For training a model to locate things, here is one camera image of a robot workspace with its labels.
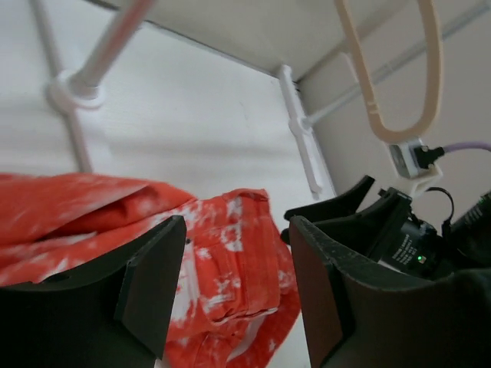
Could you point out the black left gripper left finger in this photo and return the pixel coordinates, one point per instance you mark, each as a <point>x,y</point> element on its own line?
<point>113,311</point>

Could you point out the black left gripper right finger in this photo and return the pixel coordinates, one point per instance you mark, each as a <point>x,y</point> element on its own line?
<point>358,313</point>

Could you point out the beige plastic hanger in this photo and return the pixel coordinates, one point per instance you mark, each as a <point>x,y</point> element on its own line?
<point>434,75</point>

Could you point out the white clothes rack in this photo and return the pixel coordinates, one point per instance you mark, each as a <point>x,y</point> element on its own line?
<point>76,91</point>

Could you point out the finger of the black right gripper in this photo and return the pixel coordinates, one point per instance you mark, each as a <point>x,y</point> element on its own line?
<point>341,206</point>

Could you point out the orange white tie-dye trousers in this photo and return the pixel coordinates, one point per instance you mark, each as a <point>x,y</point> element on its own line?
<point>236,298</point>

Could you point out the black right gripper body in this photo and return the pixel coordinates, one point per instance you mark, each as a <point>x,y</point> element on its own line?
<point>414,247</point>

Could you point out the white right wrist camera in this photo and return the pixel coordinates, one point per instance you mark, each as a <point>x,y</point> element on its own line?
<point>413,180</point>

